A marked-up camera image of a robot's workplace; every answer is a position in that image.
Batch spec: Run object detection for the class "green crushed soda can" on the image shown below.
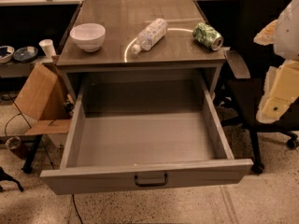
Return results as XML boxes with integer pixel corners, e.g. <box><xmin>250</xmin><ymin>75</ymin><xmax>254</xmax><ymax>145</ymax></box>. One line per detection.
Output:
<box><xmin>192</xmin><ymin>22</ymin><xmax>223</xmax><ymax>51</ymax></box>

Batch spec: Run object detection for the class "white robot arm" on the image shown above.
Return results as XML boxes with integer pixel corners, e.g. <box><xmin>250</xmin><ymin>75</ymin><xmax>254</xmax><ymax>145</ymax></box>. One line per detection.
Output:
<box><xmin>253</xmin><ymin>0</ymin><xmax>299</xmax><ymax>123</ymax></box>

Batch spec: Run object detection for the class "open grey top drawer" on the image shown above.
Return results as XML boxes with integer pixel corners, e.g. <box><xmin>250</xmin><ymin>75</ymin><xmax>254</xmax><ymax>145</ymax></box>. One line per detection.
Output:
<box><xmin>41</xmin><ymin>73</ymin><xmax>252</xmax><ymax>194</ymax></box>

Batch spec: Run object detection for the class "grey cabinet with top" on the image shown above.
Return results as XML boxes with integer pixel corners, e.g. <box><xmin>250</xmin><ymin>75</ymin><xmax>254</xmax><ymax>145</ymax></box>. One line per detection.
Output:
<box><xmin>56</xmin><ymin>0</ymin><xmax>227</xmax><ymax>102</ymax></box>

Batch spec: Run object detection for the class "clear plastic water bottle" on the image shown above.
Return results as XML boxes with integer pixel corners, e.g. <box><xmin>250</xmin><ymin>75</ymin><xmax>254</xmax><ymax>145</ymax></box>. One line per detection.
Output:
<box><xmin>132</xmin><ymin>18</ymin><xmax>167</xmax><ymax>54</ymax></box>

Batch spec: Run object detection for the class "white ceramic bowl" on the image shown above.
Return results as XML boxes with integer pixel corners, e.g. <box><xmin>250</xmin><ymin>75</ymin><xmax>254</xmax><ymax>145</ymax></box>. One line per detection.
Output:
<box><xmin>70</xmin><ymin>23</ymin><xmax>106</xmax><ymax>52</ymax></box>

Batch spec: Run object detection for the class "brown cardboard box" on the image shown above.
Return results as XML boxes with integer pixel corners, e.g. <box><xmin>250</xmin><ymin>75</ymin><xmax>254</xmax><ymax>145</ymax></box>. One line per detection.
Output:
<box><xmin>15</xmin><ymin>63</ymin><xmax>71</xmax><ymax>135</ymax></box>

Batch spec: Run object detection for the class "black stand leg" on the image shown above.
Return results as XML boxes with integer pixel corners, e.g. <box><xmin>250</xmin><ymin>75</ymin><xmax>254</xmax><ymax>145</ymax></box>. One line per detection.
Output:
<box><xmin>21</xmin><ymin>135</ymin><xmax>42</xmax><ymax>174</ymax></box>

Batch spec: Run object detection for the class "white paper cup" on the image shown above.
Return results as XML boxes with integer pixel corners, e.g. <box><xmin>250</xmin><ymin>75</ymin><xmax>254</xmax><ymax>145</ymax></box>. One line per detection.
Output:
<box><xmin>39</xmin><ymin>39</ymin><xmax>56</xmax><ymax>58</ymax></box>

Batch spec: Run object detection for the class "dark blue bowl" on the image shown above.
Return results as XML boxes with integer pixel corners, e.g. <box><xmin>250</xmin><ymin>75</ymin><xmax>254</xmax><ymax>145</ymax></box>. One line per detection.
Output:
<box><xmin>13</xmin><ymin>46</ymin><xmax>38</xmax><ymax>63</ymax></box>

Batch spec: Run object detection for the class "small brown cup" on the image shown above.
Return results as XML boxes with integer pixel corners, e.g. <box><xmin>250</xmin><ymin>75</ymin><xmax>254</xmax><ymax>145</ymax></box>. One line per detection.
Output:
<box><xmin>6</xmin><ymin>136</ymin><xmax>28</xmax><ymax>160</ymax></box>

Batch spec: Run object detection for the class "white patterned bowl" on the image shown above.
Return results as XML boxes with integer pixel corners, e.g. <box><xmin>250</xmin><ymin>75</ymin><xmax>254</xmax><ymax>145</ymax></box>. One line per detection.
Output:
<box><xmin>0</xmin><ymin>46</ymin><xmax>15</xmax><ymax>63</ymax></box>

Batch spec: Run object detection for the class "black drawer handle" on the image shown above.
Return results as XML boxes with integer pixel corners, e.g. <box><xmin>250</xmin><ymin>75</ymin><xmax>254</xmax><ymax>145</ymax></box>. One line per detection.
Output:
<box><xmin>135</xmin><ymin>173</ymin><xmax>168</xmax><ymax>188</ymax></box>

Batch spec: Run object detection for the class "black floor cable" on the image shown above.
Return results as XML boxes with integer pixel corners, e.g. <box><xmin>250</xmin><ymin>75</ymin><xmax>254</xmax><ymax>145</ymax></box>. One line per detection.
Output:
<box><xmin>71</xmin><ymin>194</ymin><xmax>84</xmax><ymax>224</ymax></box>

